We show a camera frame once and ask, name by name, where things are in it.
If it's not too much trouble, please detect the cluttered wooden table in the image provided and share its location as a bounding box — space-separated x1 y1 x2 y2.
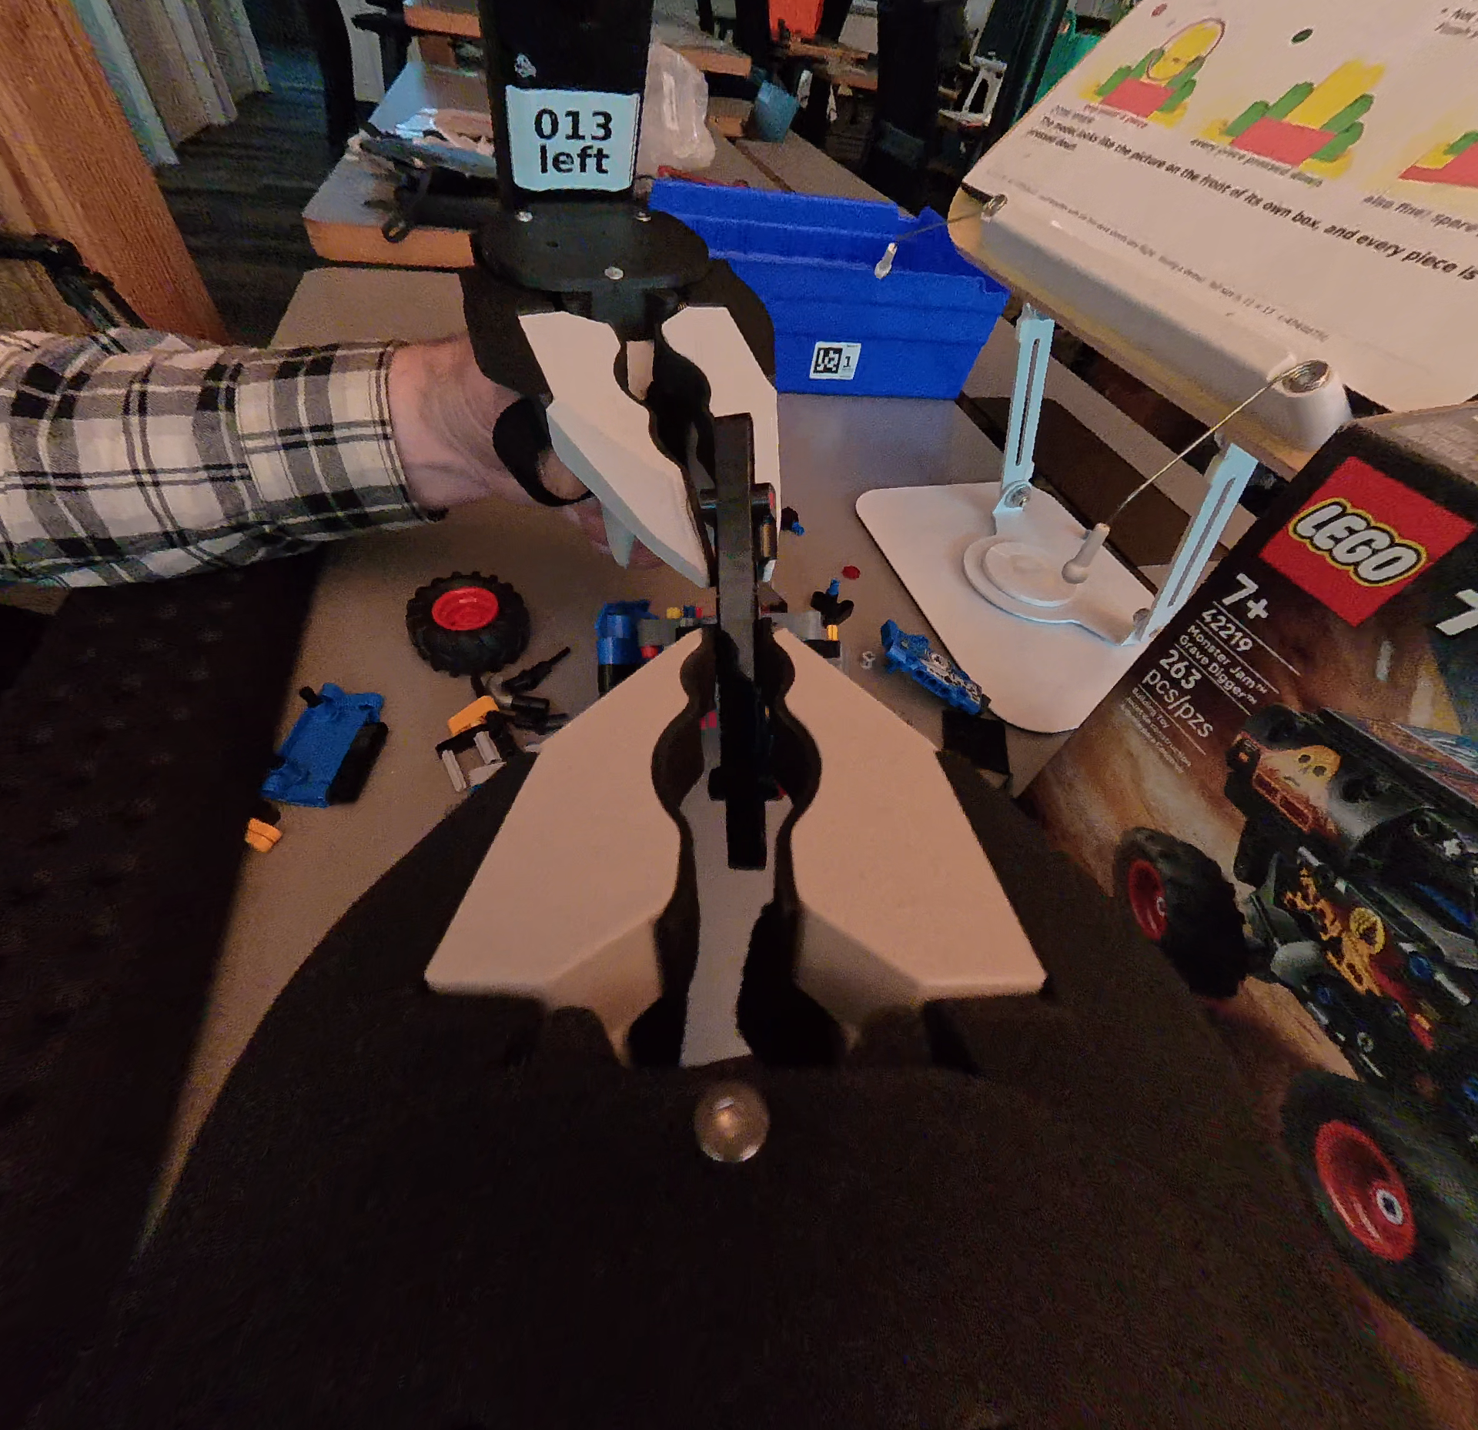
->
303 61 741 267

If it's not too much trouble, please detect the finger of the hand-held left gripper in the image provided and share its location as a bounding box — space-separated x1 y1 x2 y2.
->
520 313 715 589
661 305 787 524

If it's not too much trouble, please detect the blue body panel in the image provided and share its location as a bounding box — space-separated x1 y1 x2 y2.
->
259 683 390 810

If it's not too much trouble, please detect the toy truck set box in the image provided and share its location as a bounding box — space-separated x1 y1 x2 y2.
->
1022 402 1478 1415

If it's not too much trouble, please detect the grey desk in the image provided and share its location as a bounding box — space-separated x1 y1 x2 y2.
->
150 392 1260 1224

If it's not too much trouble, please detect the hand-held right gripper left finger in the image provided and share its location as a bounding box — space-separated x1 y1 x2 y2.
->
424 627 709 1039

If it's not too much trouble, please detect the adjacent grey table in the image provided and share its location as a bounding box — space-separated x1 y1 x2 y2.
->
271 264 480 353

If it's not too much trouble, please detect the black square plate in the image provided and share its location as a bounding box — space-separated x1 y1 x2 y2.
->
940 712 1013 782

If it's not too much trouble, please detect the black wheel with red hub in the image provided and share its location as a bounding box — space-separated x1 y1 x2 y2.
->
407 574 533 679

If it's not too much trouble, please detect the printed instruction sheet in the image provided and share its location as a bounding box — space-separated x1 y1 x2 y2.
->
964 0 1478 410

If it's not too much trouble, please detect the blue storage bin with tag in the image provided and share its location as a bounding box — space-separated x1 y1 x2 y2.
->
647 177 1010 398

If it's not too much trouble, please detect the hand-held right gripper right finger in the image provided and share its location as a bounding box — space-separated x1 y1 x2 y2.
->
765 625 1051 1042

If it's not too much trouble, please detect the white plastic bag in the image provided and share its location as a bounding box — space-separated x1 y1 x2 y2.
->
639 43 717 179

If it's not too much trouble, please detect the white document stand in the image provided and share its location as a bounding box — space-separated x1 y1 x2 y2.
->
855 0 1478 732

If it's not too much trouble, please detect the person's left hand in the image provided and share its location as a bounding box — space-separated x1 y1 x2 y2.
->
387 334 611 555

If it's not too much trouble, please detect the blue panel with white print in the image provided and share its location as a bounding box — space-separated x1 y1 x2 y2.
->
881 618 995 719

